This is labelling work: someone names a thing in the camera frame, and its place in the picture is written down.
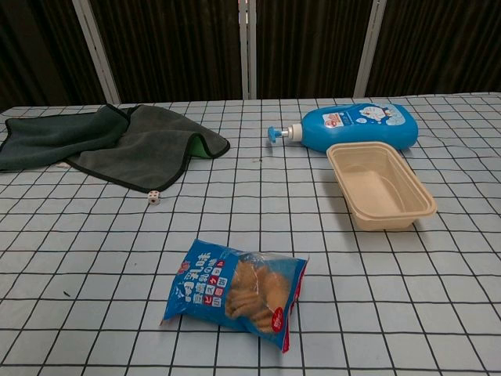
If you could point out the small white die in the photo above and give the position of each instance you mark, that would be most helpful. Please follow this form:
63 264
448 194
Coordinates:
153 196

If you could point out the blue biscuit snack bag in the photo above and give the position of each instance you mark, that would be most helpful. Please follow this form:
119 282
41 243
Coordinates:
238 291

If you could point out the blue pump lotion bottle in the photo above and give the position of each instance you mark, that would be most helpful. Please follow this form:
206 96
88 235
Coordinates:
360 127

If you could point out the beige rectangular food container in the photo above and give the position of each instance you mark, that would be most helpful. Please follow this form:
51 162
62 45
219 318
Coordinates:
381 188

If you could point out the dark green microfiber cloth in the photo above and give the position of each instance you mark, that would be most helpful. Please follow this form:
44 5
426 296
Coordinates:
117 145

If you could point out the white folding screen frame post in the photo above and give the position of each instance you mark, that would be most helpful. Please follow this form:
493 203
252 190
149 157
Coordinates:
369 49
247 49
96 51

